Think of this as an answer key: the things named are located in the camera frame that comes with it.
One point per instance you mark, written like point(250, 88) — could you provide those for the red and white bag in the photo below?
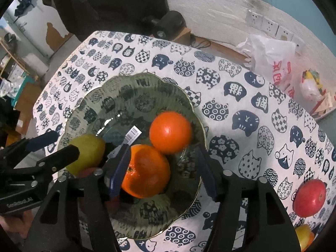
point(309, 89)

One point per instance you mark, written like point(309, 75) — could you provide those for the black cylindrical speaker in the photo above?
point(168, 23)

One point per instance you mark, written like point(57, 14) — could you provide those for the small cardboard box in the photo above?
point(182, 34)

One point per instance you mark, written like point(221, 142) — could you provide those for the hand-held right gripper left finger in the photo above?
point(119, 173)

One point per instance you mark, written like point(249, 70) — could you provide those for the white plastic bag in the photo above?
point(265, 55)

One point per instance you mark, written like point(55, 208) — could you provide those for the green glass bowl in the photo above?
point(126, 102)

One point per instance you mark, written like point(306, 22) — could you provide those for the large orange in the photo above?
point(147, 173)
point(170, 132)

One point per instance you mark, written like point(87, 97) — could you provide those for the brown cardboard box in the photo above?
point(29, 92)

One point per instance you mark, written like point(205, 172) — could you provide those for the yellow pear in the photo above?
point(302, 232)
point(86, 149)

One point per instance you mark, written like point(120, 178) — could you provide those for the dark red apple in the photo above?
point(88, 172)

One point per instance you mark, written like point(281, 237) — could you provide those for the cat print tablecloth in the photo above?
point(236, 65)

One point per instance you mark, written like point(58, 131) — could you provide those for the dark blue umbrella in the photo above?
point(24, 5)

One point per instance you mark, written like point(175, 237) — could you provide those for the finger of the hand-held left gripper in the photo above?
point(43, 139)
point(65, 154)

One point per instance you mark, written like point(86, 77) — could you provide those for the bright red apple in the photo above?
point(309, 198)

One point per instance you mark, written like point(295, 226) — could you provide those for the person's left hand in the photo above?
point(23, 223)

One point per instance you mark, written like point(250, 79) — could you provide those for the white wall socket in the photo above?
point(299, 44)
point(270, 25)
point(284, 33)
point(253, 18)

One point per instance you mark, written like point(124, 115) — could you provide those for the wooden rack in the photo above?
point(11, 53)

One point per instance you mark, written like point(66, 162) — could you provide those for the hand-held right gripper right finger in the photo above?
point(206, 173)

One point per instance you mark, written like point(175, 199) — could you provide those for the cardboard scraps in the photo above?
point(323, 107)

